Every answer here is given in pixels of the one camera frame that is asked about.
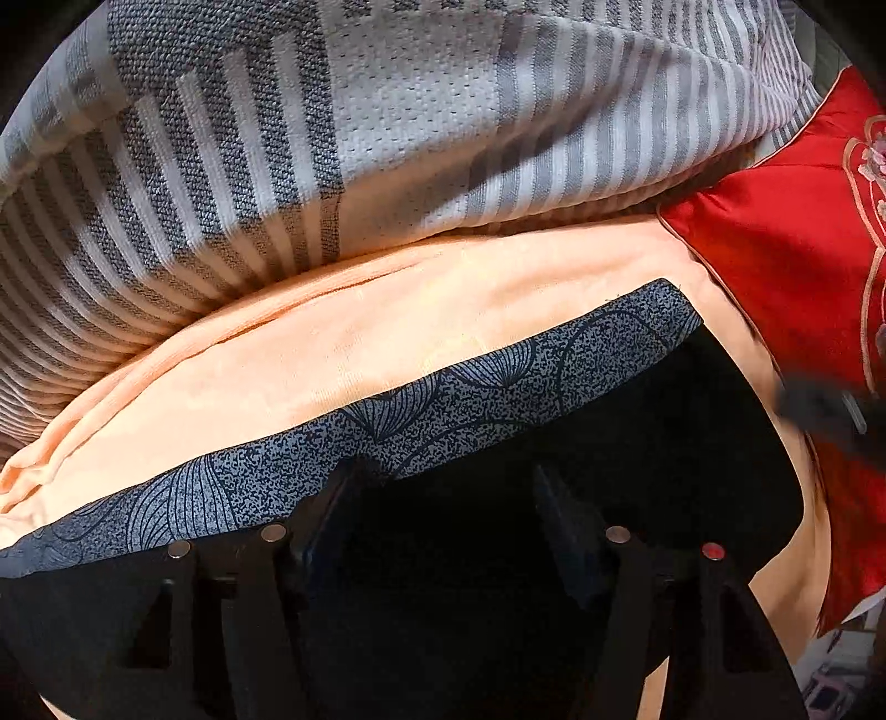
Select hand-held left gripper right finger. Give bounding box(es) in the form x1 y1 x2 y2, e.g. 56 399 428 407
533 462 810 720

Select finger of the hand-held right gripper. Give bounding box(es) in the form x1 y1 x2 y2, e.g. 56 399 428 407
774 372 870 439

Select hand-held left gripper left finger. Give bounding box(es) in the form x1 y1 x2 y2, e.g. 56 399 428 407
61 460 375 720

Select black pants with patterned waistband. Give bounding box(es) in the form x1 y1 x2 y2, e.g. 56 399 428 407
0 277 805 720

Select red embroidered pillow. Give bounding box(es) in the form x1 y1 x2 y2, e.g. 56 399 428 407
656 65 886 638

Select peach bed sheet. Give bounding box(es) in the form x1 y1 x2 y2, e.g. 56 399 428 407
0 211 832 720

